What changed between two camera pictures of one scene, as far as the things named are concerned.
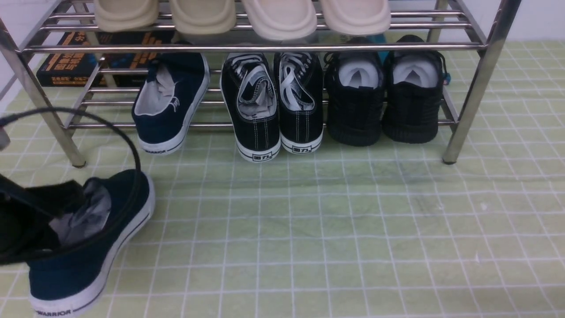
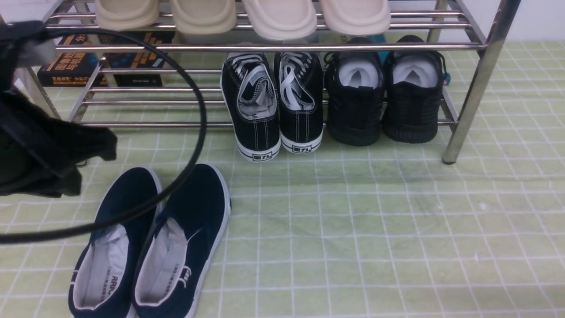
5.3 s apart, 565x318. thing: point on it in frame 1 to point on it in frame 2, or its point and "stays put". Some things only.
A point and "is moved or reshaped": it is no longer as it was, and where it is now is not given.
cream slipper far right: (356, 17) stays put
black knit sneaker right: (414, 80) stays put
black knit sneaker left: (355, 81) stays put
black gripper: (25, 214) to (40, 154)
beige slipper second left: (201, 17) stays put
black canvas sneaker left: (250, 82) stays put
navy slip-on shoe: (166, 107) to (184, 247)
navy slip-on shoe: (96, 236) is moved or reshaped
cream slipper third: (282, 20) stays put
